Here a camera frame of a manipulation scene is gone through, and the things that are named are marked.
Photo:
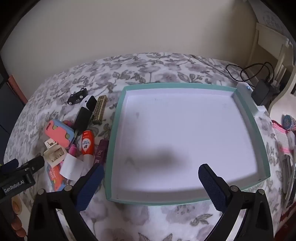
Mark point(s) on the cream curved table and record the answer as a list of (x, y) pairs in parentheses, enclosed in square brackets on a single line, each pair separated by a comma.
[(283, 99)]

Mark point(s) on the person's left hand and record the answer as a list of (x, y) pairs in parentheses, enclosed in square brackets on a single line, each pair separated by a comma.
[(16, 223)]

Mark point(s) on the white pink-trimmed knitted cloth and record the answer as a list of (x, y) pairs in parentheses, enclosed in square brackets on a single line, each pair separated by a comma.
[(282, 139)]

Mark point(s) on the pale patterned hanging sheet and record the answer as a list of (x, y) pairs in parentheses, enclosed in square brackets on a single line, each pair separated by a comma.
[(272, 18)]

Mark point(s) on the black toy car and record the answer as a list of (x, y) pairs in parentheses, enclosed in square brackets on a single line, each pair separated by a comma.
[(77, 97)]

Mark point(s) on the dark cabinet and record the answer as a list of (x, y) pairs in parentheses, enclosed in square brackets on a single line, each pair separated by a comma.
[(9, 104)]

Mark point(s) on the floral printed blanket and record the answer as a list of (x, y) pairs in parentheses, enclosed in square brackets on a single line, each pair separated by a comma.
[(161, 69)]

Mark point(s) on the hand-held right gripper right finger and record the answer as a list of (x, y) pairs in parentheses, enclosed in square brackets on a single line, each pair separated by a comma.
[(212, 185)]

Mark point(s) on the white smartwatch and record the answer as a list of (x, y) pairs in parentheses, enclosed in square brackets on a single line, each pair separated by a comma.
[(90, 102)]

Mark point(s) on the cream wooden shelf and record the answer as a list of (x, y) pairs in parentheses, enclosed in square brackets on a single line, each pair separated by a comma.
[(261, 30)]

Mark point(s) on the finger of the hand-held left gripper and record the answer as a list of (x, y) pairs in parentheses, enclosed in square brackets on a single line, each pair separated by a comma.
[(34, 163), (9, 165)]

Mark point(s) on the orange and blue fidget toy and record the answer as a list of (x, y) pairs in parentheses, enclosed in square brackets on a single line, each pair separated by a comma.
[(53, 178)]

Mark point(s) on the orange and white glue stick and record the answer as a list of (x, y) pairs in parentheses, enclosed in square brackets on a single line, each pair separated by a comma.
[(86, 143)]

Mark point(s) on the black power adapter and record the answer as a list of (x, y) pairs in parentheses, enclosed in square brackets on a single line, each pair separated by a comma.
[(82, 119)]

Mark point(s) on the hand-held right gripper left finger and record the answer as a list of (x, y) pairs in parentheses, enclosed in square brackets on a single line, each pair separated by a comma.
[(90, 185)]

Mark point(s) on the teal tray with white inside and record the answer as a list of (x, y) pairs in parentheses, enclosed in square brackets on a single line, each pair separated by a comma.
[(185, 129)]

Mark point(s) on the cream hair claw clip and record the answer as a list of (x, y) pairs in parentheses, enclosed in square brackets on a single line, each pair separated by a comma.
[(54, 157)]

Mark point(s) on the purple tube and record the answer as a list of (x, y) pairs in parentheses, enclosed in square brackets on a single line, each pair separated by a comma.
[(101, 151)]

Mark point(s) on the black box device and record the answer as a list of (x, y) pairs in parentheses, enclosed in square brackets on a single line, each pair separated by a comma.
[(262, 92)]

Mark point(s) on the gold harmonica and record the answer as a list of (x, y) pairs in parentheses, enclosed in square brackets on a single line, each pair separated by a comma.
[(99, 110)]

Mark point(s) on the pink watch band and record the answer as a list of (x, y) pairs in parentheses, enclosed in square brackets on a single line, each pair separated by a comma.
[(72, 150)]

